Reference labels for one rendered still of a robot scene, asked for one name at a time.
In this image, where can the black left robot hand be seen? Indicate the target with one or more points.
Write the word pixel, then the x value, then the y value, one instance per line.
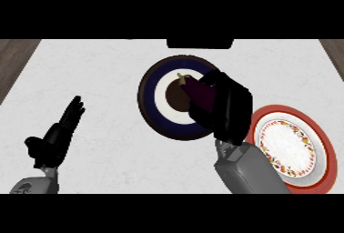
pixel 52 142

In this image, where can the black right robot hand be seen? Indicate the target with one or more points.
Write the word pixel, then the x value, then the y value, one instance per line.
pixel 231 109

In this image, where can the purple eggplant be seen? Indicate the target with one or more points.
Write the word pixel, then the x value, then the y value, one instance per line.
pixel 197 90

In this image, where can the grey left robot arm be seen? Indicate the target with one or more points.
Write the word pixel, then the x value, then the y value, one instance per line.
pixel 37 183

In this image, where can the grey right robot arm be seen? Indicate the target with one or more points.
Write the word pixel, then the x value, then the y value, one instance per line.
pixel 248 170

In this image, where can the dark blue ringed plate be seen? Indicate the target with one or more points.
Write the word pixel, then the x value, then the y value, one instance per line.
pixel 176 97

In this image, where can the red rimmed patterned plate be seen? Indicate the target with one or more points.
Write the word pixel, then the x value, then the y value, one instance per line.
pixel 291 148

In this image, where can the black appliance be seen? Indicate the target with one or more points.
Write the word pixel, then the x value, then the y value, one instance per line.
pixel 200 43

